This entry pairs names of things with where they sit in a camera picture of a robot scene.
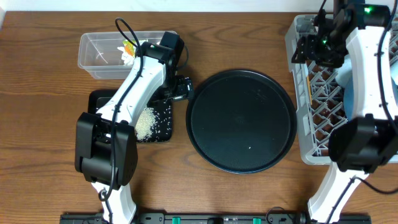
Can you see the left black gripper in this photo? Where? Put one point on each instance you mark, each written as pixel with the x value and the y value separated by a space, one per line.
pixel 182 88

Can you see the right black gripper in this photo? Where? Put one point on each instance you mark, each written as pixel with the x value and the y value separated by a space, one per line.
pixel 306 47

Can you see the wooden chopstick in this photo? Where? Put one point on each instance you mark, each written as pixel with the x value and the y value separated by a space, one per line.
pixel 309 90

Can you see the white tissue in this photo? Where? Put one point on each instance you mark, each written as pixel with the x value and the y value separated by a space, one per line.
pixel 127 56

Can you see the green yellow snack wrapper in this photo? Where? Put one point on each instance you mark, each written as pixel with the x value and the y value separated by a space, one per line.
pixel 129 47

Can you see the dark blue plate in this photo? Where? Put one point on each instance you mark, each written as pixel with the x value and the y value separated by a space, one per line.
pixel 348 98

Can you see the light blue cup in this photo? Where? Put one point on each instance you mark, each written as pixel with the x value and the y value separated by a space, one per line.
pixel 394 73

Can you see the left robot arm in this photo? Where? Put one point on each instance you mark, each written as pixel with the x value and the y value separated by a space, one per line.
pixel 105 148

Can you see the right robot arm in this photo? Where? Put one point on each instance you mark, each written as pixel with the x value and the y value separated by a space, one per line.
pixel 368 140

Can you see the grey dishwasher rack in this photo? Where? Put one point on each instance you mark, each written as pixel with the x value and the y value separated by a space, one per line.
pixel 301 93

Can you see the black rectangular tray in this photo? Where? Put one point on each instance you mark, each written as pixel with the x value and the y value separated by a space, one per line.
pixel 163 112

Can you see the white bowl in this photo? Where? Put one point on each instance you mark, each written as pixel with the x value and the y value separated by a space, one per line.
pixel 344 73

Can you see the pile of white rice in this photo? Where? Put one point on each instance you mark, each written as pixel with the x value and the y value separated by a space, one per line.
pixel 145 124

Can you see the round black tray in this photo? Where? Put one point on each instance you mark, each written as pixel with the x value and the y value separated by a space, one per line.
pixel 241 121

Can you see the clear plastic bin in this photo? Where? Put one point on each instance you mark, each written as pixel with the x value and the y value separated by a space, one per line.
pixel 100 55

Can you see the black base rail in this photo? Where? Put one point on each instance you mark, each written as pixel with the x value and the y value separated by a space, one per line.
pixel 160 218

